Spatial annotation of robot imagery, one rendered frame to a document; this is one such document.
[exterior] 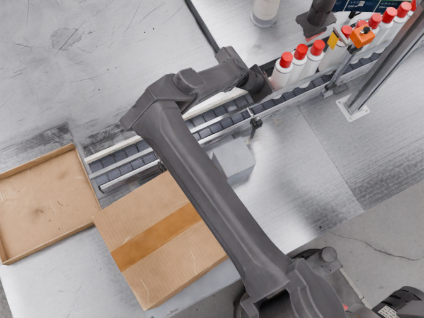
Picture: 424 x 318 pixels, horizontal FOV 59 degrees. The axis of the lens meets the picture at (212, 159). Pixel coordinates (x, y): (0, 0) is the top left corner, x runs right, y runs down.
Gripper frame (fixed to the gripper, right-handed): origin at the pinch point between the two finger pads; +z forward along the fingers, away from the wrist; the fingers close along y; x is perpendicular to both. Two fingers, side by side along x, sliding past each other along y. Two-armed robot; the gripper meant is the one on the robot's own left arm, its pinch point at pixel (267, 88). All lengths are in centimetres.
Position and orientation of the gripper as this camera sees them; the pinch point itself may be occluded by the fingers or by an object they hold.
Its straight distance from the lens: 122.2
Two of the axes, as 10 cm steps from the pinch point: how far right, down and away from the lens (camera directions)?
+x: -7.3, 5.2, 4.4
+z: 5.1, 0.0, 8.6
